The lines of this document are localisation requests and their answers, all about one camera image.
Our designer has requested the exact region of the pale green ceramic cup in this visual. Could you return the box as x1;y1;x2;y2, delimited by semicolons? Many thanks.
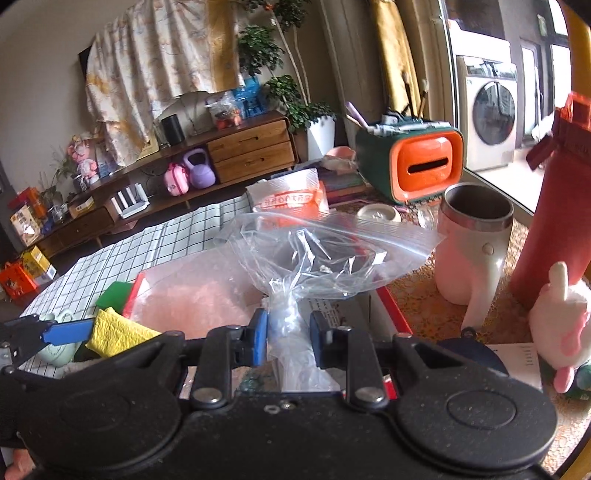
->
39;311;78;368

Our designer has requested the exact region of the white teal small box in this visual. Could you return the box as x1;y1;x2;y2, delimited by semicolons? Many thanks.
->
484;343;544;391

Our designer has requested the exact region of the white red printed bag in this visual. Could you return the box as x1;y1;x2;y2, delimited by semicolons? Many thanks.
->
244;167;332;223

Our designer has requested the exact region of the pink bowl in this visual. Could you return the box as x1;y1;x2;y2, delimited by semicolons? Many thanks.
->
322;146;358;170

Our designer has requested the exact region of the wooden television cabinet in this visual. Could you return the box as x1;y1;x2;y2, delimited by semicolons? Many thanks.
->
34;110;299;260

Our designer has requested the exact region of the pink white steel cup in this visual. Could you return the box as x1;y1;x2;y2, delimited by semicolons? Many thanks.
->
433;182;516;332

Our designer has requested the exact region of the yellow gift box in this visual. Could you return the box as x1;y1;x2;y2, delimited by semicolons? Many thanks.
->
20;246;58;285

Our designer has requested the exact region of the white standing air conditioner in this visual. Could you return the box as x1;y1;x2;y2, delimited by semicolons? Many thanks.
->
318;0;385;141

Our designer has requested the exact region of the blue printed bag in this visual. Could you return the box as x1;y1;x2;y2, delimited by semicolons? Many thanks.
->
233;76;269;117

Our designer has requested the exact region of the small white bowl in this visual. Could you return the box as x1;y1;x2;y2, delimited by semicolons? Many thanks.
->
357;202;403;225

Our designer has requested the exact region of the red cardboard box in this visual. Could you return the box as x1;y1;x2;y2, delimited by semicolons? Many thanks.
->
124;271;415;402

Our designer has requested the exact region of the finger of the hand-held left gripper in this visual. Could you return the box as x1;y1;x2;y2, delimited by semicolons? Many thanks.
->
0;316;95;358

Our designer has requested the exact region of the green orange desk organizer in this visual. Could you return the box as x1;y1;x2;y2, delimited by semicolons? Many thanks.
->
355;121;465;207

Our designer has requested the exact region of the white shell-shaped ornament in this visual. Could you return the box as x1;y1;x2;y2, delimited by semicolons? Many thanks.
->
172;91;219;136

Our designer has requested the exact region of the black speaker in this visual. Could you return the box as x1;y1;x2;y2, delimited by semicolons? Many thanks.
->
160;114;186;145

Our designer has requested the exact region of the wooden cabinet drawer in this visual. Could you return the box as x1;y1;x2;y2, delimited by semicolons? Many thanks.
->
206;119;291;163
212;140;297;184

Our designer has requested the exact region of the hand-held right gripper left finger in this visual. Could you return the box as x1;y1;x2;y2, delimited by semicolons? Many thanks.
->
111;308;269;411

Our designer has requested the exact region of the pink toy case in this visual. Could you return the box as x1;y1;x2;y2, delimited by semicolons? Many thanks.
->
164;162;191;197

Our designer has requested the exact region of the red cartoon gift box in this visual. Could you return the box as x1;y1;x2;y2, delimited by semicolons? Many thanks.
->
0;261;38;302

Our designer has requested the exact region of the yellow lace table mat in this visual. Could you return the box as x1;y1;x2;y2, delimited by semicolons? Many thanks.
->
387;207;591;464

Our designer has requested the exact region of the clear glass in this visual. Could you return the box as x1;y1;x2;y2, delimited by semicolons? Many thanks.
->
417;202;440;230

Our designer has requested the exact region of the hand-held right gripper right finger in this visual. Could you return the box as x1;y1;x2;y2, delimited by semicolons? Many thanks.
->
309;311;472;411

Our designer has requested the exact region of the yellow cloth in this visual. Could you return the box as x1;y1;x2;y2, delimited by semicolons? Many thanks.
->
85;306;163;359

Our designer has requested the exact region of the stack of books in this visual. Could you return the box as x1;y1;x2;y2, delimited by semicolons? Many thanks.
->
318;167;371;207

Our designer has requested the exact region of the red water bottle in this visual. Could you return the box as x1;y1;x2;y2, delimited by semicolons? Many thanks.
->
510;91;591;311

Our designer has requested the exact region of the yellow curtain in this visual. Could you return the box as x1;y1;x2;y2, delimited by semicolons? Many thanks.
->
368;0;422;118

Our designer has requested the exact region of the white pink plush toy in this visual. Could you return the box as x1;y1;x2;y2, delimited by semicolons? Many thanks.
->
527;260;591;394

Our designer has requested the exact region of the clear snack bag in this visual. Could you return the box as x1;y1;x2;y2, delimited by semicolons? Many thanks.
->
205;92;243;131

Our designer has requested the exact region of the small tan box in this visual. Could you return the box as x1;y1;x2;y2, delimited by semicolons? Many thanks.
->
68;197;96;219

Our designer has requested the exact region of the white washing machine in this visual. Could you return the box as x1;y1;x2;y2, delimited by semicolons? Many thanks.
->
456;54;519;172

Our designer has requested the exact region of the clear plastic zip bag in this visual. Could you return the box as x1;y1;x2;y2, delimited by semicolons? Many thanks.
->
213;207;447;394

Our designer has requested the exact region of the orange red gift box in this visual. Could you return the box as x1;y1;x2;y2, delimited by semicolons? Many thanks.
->
9;186;48;219

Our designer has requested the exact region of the purple kettlebell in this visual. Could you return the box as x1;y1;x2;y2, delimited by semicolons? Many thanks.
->
183;148;217;190

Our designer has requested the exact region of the pink plush bouquet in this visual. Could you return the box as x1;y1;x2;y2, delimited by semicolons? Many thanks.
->
66;133;101;191

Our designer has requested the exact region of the white router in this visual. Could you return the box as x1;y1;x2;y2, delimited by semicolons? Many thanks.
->
109;182;151;219

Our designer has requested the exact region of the pink fluffy cloth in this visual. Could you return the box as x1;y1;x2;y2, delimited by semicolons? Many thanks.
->
124;262;260;334

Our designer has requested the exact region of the yellow white printed box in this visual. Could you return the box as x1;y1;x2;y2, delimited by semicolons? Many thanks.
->
10;205;45;246

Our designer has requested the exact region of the navy whale pouch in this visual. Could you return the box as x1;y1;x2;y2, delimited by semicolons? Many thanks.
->
438;327;509;376

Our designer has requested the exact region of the potted grass plant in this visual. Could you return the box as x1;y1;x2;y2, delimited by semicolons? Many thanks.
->
45;147;78;205

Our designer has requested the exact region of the potted green tree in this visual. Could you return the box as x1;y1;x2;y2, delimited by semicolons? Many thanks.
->
237;0;339;161

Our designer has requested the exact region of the floral cover cloth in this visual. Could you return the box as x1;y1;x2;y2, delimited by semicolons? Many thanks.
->
85;0;242;168

